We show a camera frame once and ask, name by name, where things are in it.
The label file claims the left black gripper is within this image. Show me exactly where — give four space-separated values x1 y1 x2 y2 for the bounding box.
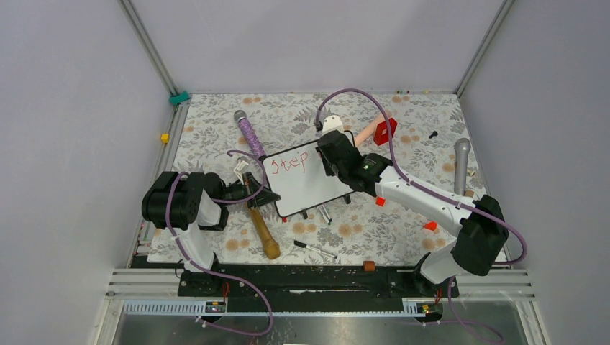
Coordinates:
219 172 281 208

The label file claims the white whiteboard black frame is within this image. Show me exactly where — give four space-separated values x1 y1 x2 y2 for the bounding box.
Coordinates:
262 140 352 218

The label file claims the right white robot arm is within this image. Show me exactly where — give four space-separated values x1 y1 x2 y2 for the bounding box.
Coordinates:
317 130 509 296

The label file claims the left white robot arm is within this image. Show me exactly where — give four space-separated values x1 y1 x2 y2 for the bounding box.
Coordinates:
142 171 281 295

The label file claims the pink toy microphone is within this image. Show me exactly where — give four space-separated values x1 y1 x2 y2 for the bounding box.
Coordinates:
354 112 391 147

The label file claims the red square block with hole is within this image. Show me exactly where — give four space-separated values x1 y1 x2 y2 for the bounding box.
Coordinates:
373 118 398 147

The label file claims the purple glitter microphone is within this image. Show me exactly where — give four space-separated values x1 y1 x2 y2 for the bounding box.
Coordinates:
234 110 266 160

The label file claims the small red cube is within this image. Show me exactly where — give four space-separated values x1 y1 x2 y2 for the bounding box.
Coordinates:
375 197 386 207

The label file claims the green capped marker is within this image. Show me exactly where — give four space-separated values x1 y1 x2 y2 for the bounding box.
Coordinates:
318 206 332 225

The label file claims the black capped marker front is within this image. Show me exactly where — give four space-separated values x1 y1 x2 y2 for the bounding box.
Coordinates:
293 240 338 259

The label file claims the small brown wooden cube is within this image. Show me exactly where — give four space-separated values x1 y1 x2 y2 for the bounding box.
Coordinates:
363 260 376 272

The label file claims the red triangular block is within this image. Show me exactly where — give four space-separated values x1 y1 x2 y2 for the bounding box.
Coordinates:
423 221 438 231

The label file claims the teal corner clip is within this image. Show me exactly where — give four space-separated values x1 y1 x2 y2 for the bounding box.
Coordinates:
168 91 191 106

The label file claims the silver grey microphone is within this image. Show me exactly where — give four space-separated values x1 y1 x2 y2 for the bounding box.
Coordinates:
454 138 471 196

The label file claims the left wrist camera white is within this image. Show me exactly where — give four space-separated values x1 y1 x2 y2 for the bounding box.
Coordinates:
233 159 249 178

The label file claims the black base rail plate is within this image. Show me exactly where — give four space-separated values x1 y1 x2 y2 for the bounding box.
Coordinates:
178 262 459 313

